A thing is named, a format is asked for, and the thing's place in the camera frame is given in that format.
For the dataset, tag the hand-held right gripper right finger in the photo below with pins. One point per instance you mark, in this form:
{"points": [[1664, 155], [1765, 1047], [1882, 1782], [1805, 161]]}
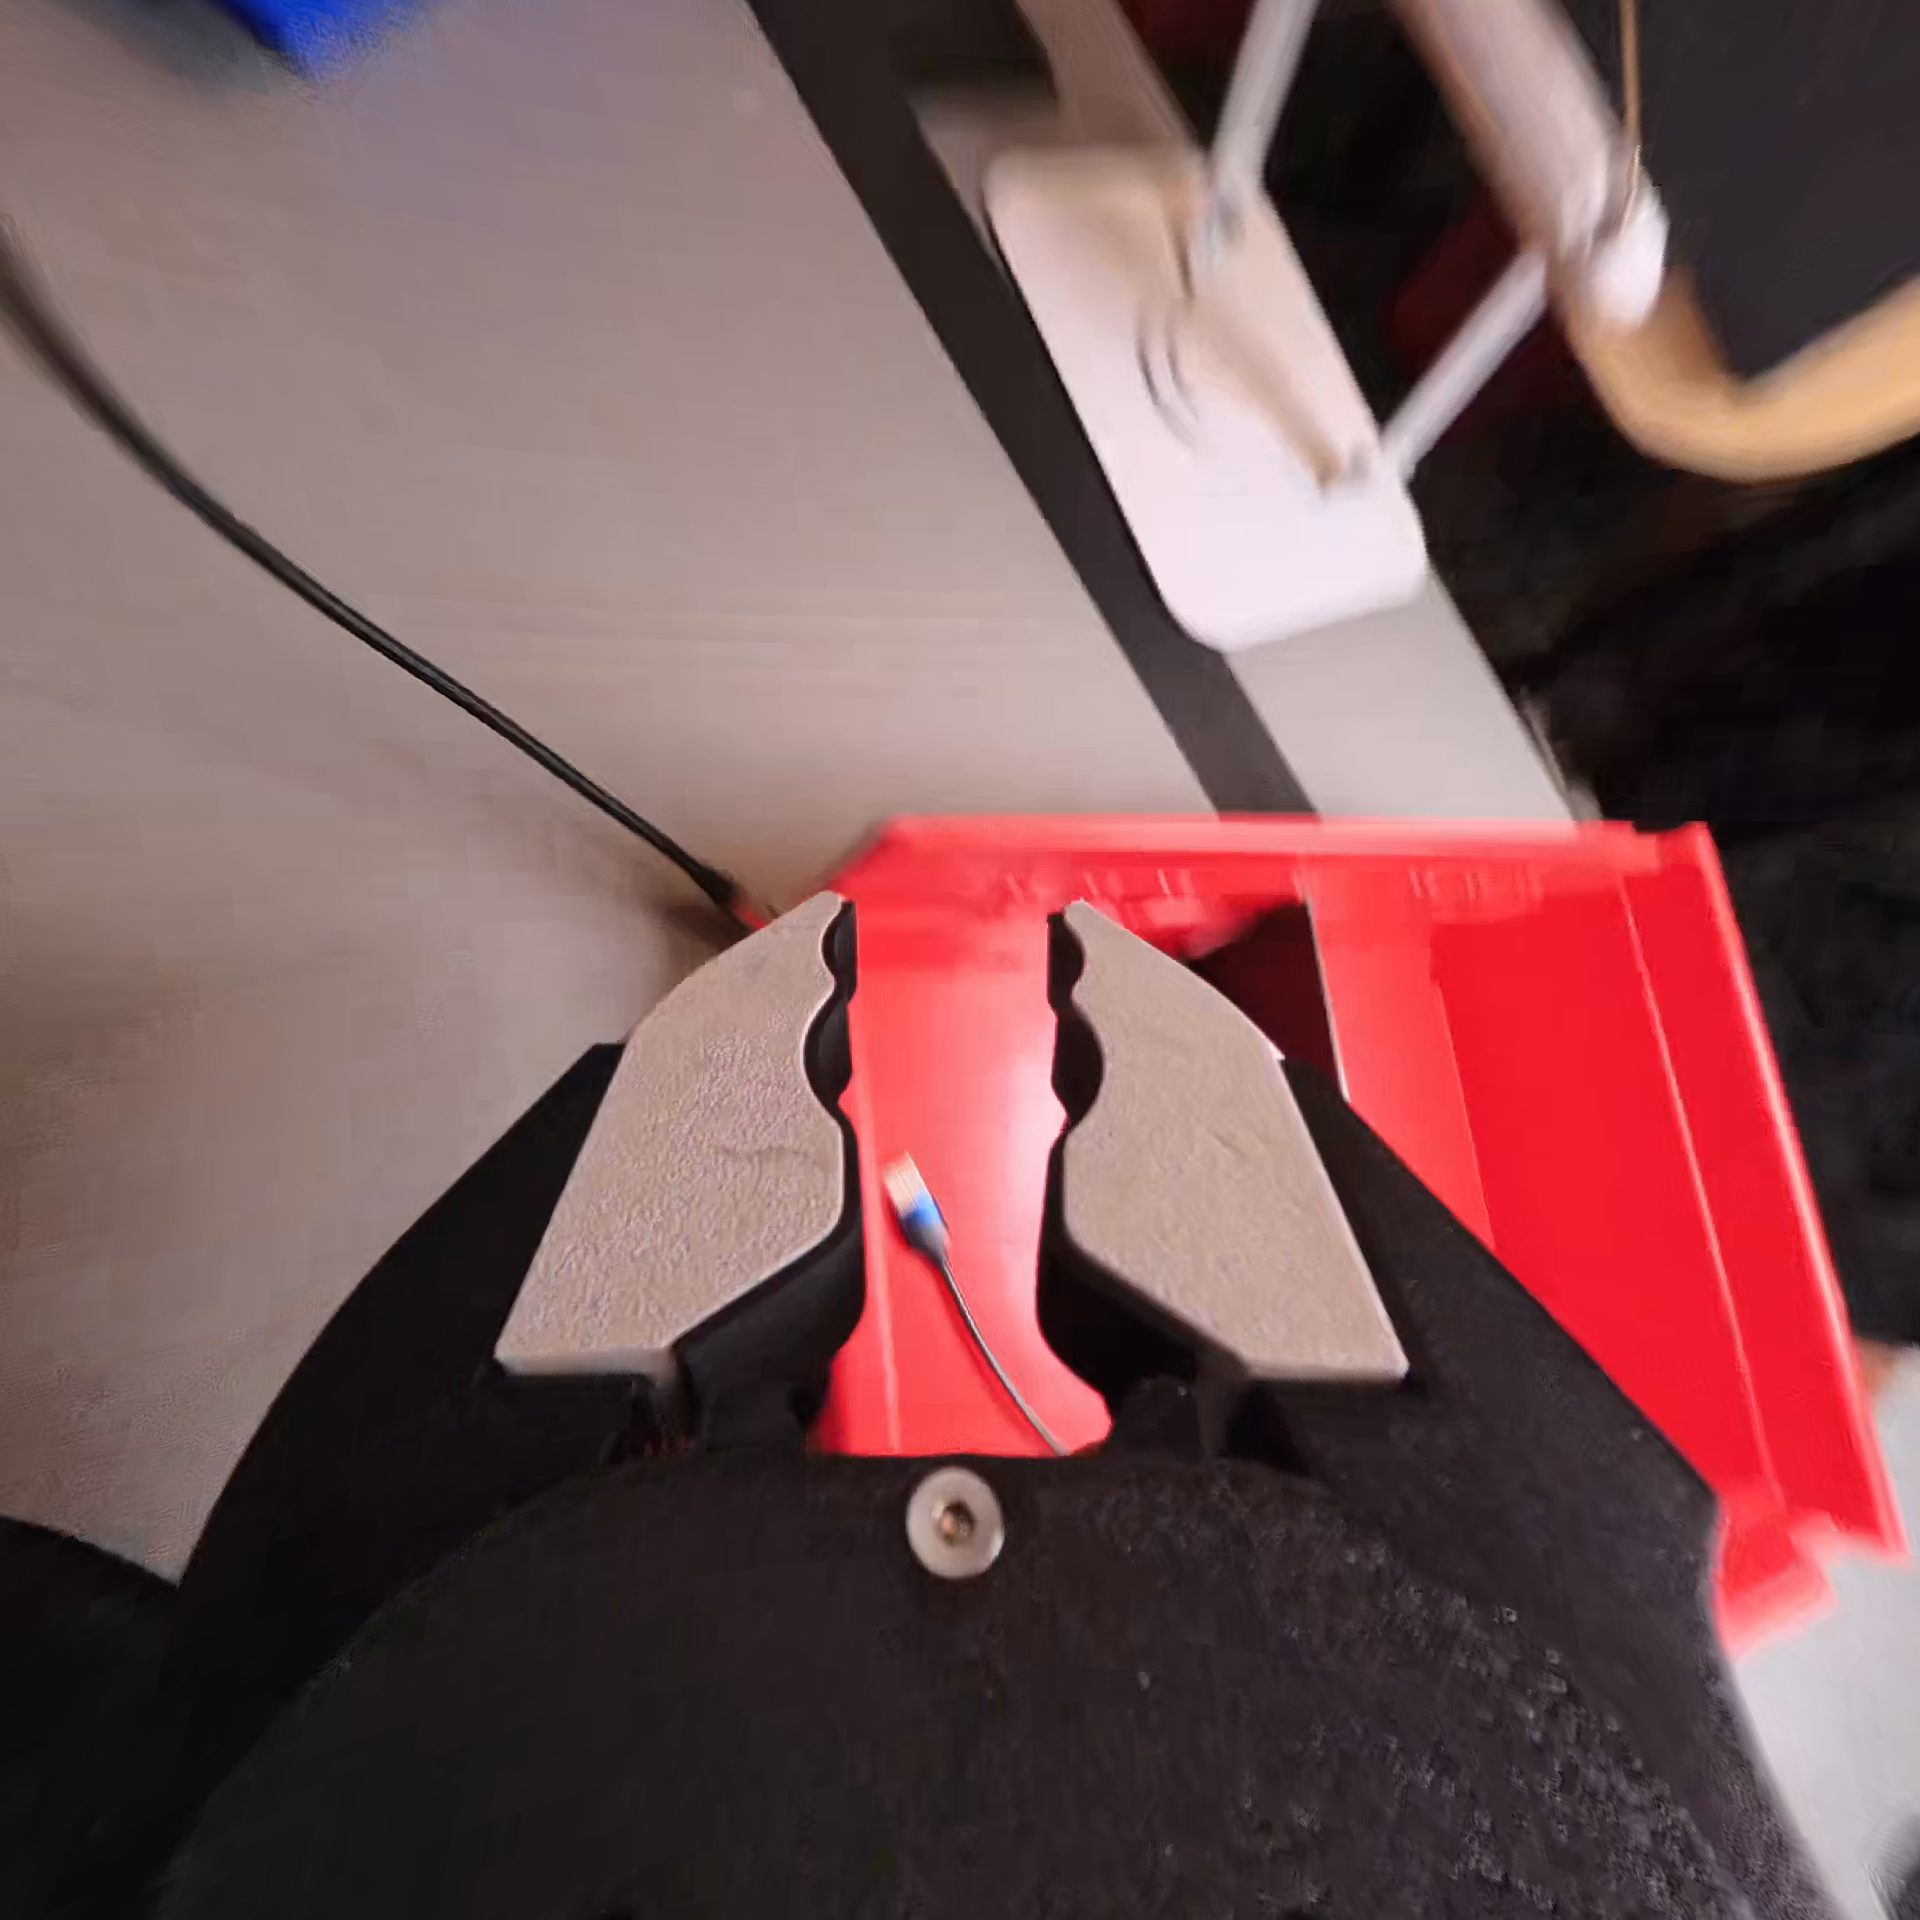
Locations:
{"points": [[1215, 1201]]}

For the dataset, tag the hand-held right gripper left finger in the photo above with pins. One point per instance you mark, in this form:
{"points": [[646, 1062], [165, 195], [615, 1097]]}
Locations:
{"points": [[690, 1185]]}

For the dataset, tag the red plastic bin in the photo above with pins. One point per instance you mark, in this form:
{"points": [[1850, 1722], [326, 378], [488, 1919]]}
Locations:
{"points": [[1576, 1124]]}

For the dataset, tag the blue plastic bin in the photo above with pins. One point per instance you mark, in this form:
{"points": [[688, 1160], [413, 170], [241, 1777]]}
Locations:
{"points": [[317, 30]]}

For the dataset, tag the black bin divider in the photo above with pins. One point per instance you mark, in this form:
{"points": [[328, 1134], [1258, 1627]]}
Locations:
{"points": [[1277, 991]]}

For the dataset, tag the black panel on white stand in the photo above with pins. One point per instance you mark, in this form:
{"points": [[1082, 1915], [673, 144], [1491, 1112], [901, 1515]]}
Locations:
{"points": [[1245, 450]]}

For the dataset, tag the dark cloth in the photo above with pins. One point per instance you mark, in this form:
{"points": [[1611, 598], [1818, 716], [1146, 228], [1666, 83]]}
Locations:
{"points": [[77, 1723]]}

